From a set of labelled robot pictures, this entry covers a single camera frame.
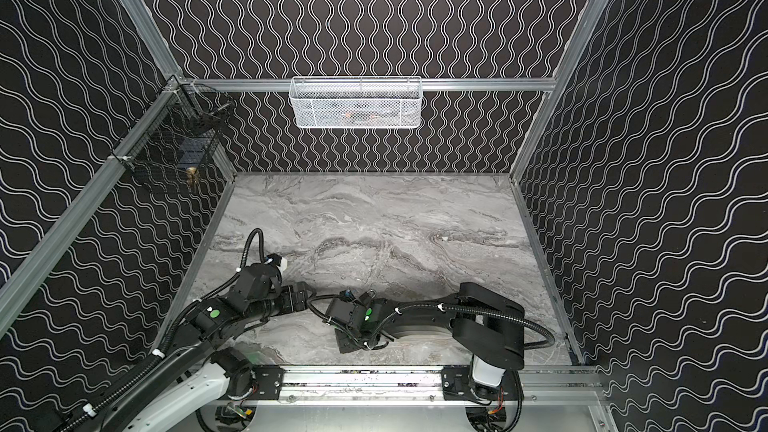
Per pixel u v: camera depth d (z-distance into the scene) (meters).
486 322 0.48
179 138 0.95
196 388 0.58
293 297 0.69
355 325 0.62
